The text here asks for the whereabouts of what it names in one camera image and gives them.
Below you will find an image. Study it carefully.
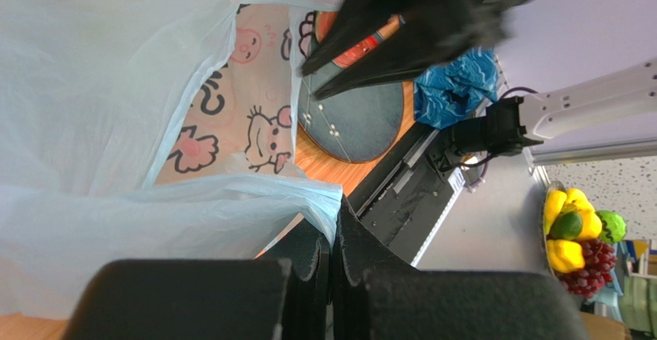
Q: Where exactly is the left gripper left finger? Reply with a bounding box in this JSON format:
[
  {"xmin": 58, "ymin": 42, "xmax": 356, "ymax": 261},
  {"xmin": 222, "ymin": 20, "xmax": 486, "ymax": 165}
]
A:
[{"xmin": 64, "ymin": 221, "xmax": 330, "ymax": 339}]

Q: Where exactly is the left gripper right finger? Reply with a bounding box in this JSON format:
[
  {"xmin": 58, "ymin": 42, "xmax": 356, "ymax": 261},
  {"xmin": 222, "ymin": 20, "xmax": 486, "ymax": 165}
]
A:
[{"xmin": 331, "ymin": 200, "xmax": 588, "ymax": 339}]

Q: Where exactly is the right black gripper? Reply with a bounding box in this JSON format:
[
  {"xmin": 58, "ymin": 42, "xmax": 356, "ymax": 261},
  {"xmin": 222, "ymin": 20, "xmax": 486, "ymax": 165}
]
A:
[{"xmin": 301, "ymin": 0, "xmax": 530, "ymax": 100}]

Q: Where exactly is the light blue plastic bag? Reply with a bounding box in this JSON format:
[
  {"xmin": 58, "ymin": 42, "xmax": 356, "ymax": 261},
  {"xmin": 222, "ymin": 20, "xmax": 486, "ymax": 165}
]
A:
[{"xmin": 1, "ymin": 0, "xmax": 342, "ymax": 319}]

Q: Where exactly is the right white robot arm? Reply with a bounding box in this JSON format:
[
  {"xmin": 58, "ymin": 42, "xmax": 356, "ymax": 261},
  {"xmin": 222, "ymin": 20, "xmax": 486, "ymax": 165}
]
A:
[{"xmin": 300, "ymin": 0, "xmax": 656, "ymax": 172}]

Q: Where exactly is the bowl of fake fruits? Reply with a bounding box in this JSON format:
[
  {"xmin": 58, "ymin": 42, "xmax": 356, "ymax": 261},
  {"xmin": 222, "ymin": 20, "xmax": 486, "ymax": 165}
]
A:
[{"xmin": 543, "ymin": 181, "xmax": 627, "ymax": 299}]

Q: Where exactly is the blue patterned cloth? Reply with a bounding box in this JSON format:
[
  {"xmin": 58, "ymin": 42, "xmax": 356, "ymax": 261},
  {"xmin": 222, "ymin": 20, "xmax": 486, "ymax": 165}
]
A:
[{"xmin": 413, "ymin": 48, "xmax": 498, "ymax": 130}]

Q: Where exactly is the dark blue ceramic plate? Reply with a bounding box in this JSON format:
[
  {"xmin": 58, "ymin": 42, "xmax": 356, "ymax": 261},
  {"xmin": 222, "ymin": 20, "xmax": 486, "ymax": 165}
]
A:
[{"xmin": 298, "ymin": 61, "xmax": 404, "ymax": 163}]

